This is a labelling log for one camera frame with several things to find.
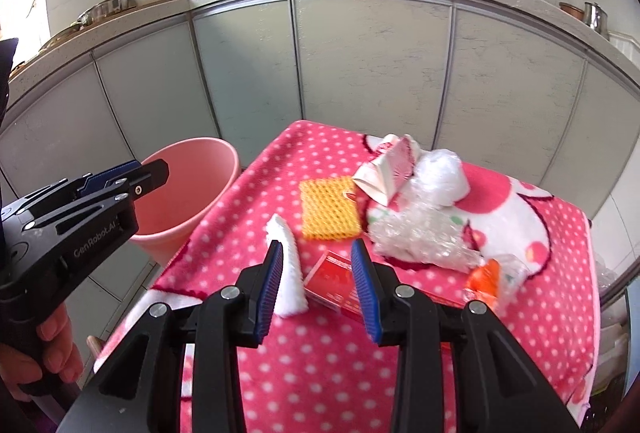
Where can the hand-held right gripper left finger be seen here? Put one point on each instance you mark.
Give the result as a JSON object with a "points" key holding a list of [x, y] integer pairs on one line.
{"points": [[267, 293]]}

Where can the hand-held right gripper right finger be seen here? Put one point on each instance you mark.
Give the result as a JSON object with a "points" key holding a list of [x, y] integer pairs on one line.
{"points": [[365, 293]]}

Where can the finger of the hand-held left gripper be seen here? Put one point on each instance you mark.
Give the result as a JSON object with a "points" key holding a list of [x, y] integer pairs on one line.
{"points": [[112, 173], [150, 175]]}

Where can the white foam piece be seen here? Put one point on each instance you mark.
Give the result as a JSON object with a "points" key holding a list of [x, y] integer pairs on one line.
{"points": [[292, 283]]}

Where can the red snack packet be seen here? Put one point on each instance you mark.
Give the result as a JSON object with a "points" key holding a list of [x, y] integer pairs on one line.
{"points": [[335, 283]]}

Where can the pink plastic bucket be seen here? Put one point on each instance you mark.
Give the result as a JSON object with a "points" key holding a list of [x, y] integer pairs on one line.
{"points": [[200, 183]]}

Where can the clear bubble wrap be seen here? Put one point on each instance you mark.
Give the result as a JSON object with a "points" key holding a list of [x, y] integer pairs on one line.
{"points": [[420, 235]]}

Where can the yellow foam net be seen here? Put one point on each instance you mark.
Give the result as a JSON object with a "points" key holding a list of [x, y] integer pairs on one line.
{"points": [[327, 208]]}

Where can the person's left hand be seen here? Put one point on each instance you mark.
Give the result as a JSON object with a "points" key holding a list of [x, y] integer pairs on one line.
{"points": [[64, 358]]}

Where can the pink polka dot blanket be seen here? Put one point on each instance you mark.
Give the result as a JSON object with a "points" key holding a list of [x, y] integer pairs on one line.
{"points": [[310, 378]]}

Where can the wooden table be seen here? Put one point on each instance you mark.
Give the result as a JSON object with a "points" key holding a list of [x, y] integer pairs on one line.
{"points": [[95, 348]]}

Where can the orange clear wrapper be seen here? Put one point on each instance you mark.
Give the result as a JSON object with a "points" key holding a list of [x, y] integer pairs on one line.
{"points": [[484, 280]]}

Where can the crumpled pink white carton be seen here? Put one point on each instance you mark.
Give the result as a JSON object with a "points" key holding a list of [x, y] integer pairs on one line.
{"points": [[395, 168]]}

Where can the steel bowl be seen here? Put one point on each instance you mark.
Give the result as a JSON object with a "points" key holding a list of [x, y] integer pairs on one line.
{"points": [[107, 5]]}

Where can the white kitchen counter cabinet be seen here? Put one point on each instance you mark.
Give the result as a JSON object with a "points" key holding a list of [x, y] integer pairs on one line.
{"points": [[370, 63]]}

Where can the brown bowl with spoon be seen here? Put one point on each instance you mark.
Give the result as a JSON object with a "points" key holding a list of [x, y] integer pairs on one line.
{"points": [[570, 8]]}

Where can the steel kettle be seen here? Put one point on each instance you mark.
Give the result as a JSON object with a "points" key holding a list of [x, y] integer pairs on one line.
{"points": [[595, 18]]}

